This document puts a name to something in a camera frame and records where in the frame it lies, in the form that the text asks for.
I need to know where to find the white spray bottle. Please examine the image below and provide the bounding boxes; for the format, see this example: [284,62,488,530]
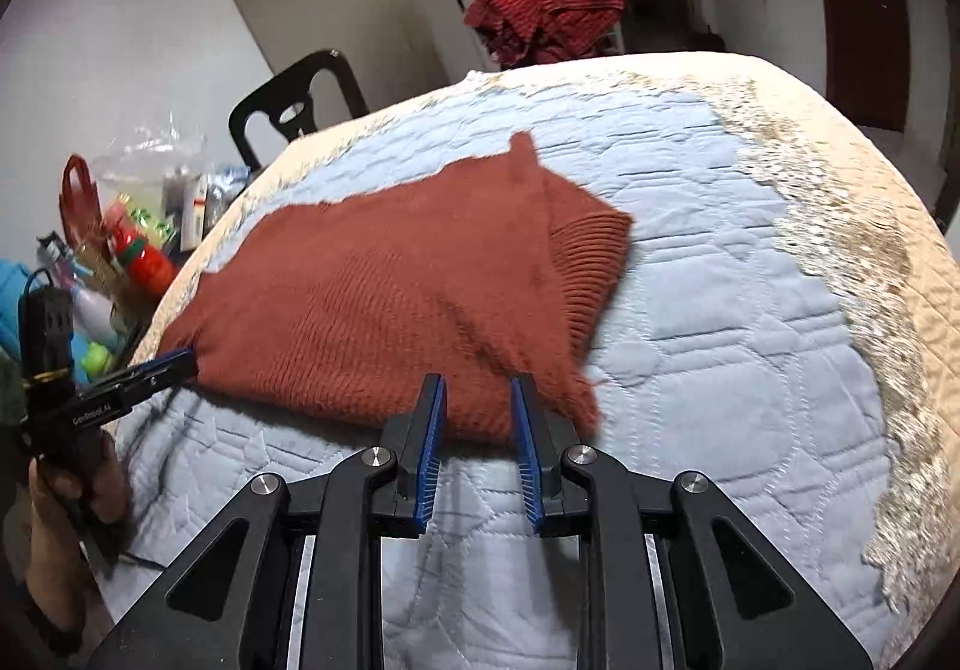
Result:
[37,232,124,353]

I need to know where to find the rust red knit sweater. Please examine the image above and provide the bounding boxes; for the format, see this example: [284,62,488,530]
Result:
[160,133,631,442]

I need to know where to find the person's left hand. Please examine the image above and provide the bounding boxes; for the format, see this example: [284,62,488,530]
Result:
[26,431,128,633]

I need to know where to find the white medicine box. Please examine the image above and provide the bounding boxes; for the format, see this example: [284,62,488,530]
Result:
[179,174,208,252]

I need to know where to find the red plastic bag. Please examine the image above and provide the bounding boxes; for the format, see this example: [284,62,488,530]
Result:
[59,154,109,255]

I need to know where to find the blue quilted table cover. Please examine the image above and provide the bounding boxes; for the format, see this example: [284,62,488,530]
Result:
[99,54,958,668]

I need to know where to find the green small toy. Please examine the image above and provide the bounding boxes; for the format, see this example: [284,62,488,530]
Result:
[80,342,116,382]

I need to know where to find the dark wooden chair left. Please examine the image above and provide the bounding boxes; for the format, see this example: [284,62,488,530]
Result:
[228,49,370,172]

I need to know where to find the red thermos bottle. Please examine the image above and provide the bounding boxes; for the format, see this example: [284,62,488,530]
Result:
[110,225,176,301]

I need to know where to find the clear plastic bag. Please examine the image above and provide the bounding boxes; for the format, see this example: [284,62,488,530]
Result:
[89,112,215,207]

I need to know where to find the dark brown door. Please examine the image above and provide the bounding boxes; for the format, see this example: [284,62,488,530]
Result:
[823,0,911,132]

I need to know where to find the blue water bottle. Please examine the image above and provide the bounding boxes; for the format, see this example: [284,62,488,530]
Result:
[0,259,29,363]

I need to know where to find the red checkered cloth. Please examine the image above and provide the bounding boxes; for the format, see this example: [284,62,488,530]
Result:
[464,0,625,70]

